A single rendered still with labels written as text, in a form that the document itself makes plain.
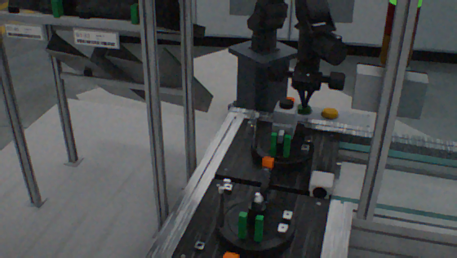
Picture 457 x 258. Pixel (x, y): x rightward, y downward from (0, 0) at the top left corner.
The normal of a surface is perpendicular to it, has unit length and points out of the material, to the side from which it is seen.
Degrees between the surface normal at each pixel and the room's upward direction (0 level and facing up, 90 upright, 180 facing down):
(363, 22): 90
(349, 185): 0
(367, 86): 90
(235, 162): 0
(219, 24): 90
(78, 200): 0
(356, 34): 90
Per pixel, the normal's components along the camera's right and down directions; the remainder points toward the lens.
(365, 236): -0.28, 0.50
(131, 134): 0.01, -0.85
